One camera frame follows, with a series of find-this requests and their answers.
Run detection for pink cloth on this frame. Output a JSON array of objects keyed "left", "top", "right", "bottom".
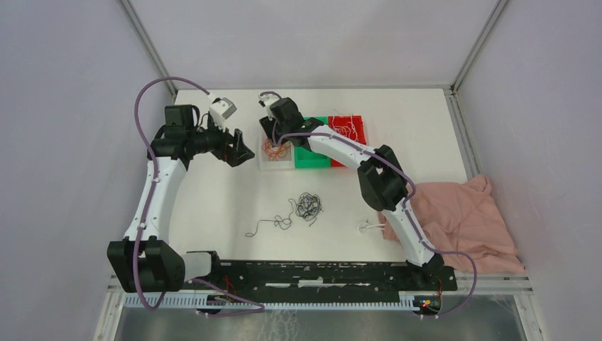
[{"left": 378, "top": 174, "right": 525, "bottom": 275}]

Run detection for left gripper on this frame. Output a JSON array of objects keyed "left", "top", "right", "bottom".
[{"left": 187, "top": 114, "right": 254, "bottom": 167}]

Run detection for cable pile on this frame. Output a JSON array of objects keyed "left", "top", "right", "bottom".
[{"left": 244, "top": 190, "right": 324, "bottom": 239}]

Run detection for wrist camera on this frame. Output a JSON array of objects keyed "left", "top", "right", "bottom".
[
  {"left": 207, "top": 94, "right": 237, "bottom": 131},
  {"left": 258, "top": 91, "right": 282, "bottom": 119}
]

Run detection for blue cable duct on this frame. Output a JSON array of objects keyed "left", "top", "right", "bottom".
[{"left": 123, "top": 293, "right": 441, "bottom": 312}]

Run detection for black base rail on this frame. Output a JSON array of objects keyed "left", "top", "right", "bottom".
[{"left": 205, "top": 260, "right": 458, "bottom": 303}]

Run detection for red plastic bin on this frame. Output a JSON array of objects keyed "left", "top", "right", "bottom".
[{"left": 328, "top": 115, "right": 366, "bottom": 144}]

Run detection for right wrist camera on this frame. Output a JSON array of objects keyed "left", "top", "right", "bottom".
[{"left": 258, "top": 91, "right": 282, "bottom": 119}]

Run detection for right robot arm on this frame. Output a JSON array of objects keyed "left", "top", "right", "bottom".
[{"left": 258, "top": 92, "right": 444, "bottom": 290}]

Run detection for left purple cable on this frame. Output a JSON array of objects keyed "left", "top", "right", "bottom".
[{"left": 131, "top": 76, "right": 267, "bottom": 318}]

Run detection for purple cable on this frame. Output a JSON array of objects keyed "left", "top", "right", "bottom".
[
  {"left": 258, "top": 90, "right": 480, "bottom": 321},
  {"left": 131, "top": 76, "right": 267, "bottom": 318}
]

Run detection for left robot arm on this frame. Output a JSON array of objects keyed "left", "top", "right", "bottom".
[{"left": 107, "top": 97, "right": 255, "bottom": 293}]

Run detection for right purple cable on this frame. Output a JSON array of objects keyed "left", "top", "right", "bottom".
[{"left": 258, "top": 90, "right": 480, "bottom": 321}]

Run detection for green plastic bin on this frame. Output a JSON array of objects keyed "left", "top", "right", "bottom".
[{"left": 293, "top": 117, "right": 331, "bottom": 169}]

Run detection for white drawstring cord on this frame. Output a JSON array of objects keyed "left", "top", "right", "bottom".
[{"left": 356, "top": 219, "right": 387, "bottom": 237}]

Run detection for orange cables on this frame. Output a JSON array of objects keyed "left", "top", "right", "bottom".
[{"left": 261, "top": 137, "right": 292, "bottom": 163}]

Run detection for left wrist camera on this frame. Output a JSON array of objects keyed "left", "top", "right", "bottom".
[{"left": 207, "top": 94, "right": 237, "bottom": 131}]

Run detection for clear plastic bin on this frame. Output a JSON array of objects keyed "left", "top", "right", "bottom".
[{"left": 257, "top": 131, "right": 295, "bottom": 171}]

